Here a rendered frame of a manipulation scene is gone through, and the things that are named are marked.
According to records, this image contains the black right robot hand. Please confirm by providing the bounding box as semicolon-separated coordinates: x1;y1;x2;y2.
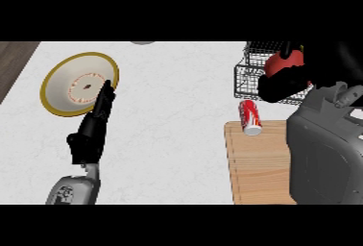
257;40;363;104

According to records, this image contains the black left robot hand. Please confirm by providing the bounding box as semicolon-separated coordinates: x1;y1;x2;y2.
65;79;118;166

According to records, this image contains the red bell pepper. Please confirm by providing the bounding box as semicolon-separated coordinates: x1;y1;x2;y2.
264;48;313;86

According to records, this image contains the wooden cutting board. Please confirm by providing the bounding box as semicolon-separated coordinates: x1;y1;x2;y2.
223;120;298;206

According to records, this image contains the white plate with gold rim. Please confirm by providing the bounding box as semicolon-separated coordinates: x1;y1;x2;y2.
38;52;121;118

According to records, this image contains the red soda can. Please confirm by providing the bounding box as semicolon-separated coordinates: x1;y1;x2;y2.
236;99;264;136

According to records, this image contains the black wire tiered basket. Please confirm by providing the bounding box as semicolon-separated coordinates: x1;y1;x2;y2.
233;40;314;106

